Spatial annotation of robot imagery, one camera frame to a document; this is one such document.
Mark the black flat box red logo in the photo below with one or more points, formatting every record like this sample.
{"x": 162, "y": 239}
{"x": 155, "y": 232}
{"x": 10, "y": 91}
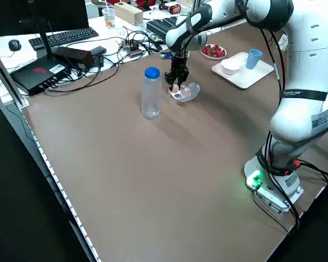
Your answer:
{"x": 35, "y": 75}

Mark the pale round plate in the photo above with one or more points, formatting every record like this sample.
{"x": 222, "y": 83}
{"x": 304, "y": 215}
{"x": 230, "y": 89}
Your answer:
{"x": 205, "y": 55}

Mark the led strip on table edge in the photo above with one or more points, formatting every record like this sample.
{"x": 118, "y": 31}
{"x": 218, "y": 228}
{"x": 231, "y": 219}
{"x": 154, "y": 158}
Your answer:
{"x": 60, "y": 188}

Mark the black ribbed computer box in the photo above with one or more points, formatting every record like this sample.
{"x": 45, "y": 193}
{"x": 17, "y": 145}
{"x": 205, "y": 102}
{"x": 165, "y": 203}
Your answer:
{"x": 161, "y": 26}

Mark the black keyboard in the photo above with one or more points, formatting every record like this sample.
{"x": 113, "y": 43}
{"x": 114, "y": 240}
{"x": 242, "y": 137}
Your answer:
{"x": 65, "y": 36}

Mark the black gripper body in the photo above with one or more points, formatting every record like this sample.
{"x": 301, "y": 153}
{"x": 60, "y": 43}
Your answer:
{"x": 179, "y": 64}

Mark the clear plastic drink cup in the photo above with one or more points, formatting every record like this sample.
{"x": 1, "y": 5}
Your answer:
{"x": 109, "y": 17}

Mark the aluminium corner post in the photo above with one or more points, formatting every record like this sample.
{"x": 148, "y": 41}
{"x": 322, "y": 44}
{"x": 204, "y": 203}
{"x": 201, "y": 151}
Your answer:
{"x": 8, "y": 82}

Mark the blue cup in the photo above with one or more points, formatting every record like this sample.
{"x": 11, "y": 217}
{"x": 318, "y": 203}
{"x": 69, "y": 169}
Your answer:
{"x": 252, "y": 60}

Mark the usb hub with plugs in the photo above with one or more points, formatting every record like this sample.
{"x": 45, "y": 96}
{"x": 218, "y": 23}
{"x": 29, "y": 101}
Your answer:
{"x": 132, "y": 47}

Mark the dark brown box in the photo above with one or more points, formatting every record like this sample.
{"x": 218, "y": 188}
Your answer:
{"x": 73, "y": 56}

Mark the black computer monitor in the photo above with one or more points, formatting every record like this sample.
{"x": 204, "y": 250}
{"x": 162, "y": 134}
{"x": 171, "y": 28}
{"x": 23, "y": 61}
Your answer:
{"x": 30, "y": 16}

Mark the brown egg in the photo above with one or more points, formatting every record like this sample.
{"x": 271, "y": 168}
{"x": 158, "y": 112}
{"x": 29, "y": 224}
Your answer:
{"x": 175, "y": 88}

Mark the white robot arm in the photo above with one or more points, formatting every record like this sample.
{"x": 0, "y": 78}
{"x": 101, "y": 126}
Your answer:
{"x": 303, "y": 68}

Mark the red strawberries heap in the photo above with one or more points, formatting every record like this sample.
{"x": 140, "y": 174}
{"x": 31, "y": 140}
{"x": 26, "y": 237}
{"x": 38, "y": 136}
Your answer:
{"x": 213, "y": 51}

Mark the black computer mouse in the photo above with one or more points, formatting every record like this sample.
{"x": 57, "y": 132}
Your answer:
{"x": 14, "y": 45}

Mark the clear plastic egg carton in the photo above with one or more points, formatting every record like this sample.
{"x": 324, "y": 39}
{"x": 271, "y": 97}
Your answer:
{"x": 191, "y": 94}

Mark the white rectangular tray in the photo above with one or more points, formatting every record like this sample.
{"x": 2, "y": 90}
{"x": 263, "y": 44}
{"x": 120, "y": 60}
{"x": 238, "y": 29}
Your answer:
{"x": 251, "y": 77}

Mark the long cardboard box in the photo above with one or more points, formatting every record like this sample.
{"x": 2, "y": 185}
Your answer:
{"x": 128, "y": 12}

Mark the orange black power tool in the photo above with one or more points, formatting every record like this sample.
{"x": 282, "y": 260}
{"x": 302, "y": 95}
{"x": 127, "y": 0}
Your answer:
{"x": 172, "y": 8}

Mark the clear bottle blue cap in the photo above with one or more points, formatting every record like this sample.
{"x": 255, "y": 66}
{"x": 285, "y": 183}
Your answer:
{"x": 151, "y": 95}

